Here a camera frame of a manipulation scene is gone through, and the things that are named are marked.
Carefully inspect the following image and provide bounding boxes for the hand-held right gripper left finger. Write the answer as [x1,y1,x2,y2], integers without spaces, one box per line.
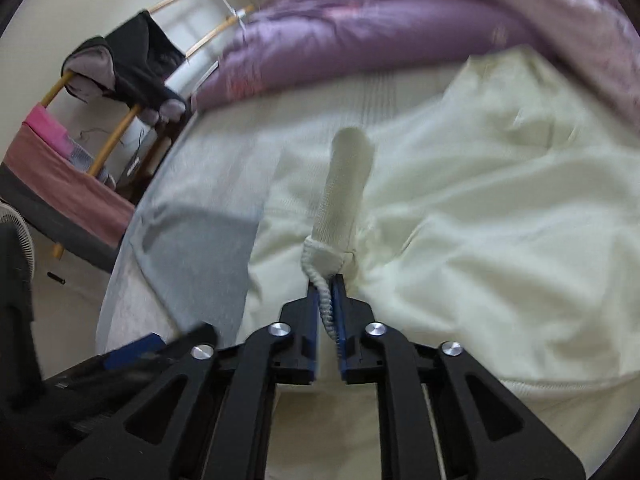
[55,281,320,480]

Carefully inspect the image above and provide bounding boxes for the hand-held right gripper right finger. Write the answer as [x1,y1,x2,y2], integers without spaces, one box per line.
[333,274,587,480]

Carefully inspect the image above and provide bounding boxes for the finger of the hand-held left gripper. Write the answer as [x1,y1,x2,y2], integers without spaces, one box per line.
[102,322,218,376]

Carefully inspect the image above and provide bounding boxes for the cream knit sweater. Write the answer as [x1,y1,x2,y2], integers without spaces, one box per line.
[247,46,640,401]

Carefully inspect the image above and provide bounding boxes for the dark grey cloth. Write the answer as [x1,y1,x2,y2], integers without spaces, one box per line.
[0,162,122,275]

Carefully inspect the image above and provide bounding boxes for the grey bed sheet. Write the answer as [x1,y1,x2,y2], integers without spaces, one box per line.
[95,67,640,480]

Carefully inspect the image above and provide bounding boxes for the white electric fan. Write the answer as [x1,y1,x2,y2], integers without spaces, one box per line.
[0,202,36,283]

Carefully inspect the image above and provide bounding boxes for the pink towel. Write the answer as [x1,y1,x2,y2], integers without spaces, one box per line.
[2,110,137,250]

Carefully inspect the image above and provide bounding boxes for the wooden drying rack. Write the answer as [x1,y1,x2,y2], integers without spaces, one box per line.
[40,0,256,261]

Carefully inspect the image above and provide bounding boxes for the bright pink cloth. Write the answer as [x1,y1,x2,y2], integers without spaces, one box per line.
[25,103,74,149]

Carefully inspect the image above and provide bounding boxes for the pale grey garment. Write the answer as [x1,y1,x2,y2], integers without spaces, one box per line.
[65,47,187,127]

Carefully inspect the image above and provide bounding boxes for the black garment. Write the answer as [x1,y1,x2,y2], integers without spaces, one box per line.
[62,9,190,117]

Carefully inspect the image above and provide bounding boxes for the purple quilt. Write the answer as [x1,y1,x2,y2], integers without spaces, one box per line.
[192,0,640,128]

